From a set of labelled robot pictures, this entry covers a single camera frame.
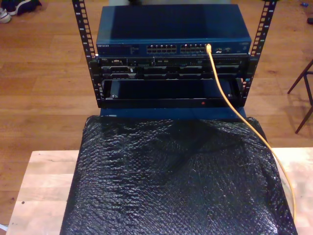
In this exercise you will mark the brown wooden chair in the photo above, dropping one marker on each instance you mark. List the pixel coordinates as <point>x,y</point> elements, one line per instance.
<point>299,78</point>

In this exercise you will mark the blue Netgear network switch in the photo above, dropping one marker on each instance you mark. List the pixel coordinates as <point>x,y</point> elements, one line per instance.
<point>171,24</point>

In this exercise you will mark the small blue object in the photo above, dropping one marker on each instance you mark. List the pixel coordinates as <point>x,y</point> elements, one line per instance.
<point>304,4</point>

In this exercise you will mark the dark sneaker white sole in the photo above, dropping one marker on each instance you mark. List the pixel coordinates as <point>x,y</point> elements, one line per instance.
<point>27,7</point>

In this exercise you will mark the blue rack base plate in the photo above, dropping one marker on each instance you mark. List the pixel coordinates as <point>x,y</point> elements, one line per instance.
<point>171,113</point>

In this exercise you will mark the black empty rack tray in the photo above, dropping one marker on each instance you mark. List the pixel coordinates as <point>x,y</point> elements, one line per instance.
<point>171,101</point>

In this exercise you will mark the black perforated rack post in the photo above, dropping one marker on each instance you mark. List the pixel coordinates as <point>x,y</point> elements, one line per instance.
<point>262,27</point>
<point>84,31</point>

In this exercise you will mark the black bubble wrap mat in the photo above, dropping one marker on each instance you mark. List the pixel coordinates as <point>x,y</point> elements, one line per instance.
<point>146,195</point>

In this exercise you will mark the black Dell rack server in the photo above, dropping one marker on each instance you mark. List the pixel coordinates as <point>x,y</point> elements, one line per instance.
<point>171,71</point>

